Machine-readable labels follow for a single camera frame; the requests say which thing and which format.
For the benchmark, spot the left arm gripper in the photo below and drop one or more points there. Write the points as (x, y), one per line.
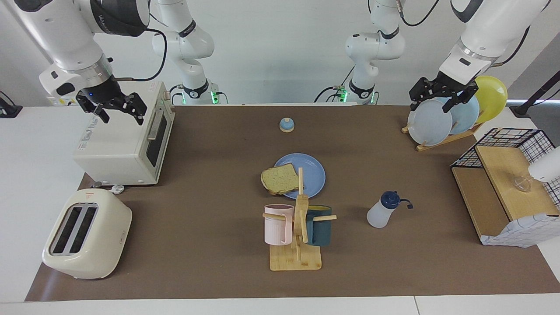
(450, 84)

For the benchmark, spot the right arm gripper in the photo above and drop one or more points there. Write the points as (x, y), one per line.
(103, 92)

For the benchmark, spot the squeeze bottle with navy cap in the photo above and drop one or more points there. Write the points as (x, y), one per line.
(378, 216)

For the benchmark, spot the slice of bread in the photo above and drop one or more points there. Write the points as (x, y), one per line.
(280, 179)

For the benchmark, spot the pale grey plate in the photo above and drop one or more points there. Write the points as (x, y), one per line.
(428, 124)

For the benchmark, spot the light blue plate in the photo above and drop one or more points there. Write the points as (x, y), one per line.
(466, 116)

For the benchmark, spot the wooden plate rack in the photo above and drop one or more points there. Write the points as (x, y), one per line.
(455, 138)

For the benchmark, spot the yellow plate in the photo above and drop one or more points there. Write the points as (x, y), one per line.
(494, 96)

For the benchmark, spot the blue round plate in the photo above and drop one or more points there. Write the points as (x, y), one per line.
(313, 175)

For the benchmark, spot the white toaster oven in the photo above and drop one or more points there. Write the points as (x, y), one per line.
(118, 140)

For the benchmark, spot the small white plug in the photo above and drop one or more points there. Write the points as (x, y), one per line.
(117, 189)

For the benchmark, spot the wooden two-level shelf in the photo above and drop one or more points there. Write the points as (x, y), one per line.
(503, 175)

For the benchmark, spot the black stand base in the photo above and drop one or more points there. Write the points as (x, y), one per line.
(9, 111)

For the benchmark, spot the small clear glass piece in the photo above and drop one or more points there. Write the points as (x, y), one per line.
(522, 183)

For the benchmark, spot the white rounded device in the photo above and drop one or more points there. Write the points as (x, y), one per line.
(544, 168)

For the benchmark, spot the cream two-slot toaster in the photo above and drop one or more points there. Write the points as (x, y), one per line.
(100, 245)

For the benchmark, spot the brown table mat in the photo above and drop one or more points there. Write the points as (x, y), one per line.
(197, 218)

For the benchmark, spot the blue shaker with wooden knob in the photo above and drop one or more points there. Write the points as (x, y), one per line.
(286, 126)

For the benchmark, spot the white checkered cloth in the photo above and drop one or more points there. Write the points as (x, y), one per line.
(520, 232)

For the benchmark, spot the dark teal mug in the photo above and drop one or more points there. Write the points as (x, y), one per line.
(319, 232)

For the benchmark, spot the pink mug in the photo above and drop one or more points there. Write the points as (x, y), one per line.
(275, 227)

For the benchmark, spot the wooden mug tree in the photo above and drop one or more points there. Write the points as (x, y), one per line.
(295, 260)

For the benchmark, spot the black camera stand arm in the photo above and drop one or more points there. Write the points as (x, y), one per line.
(538, 94)

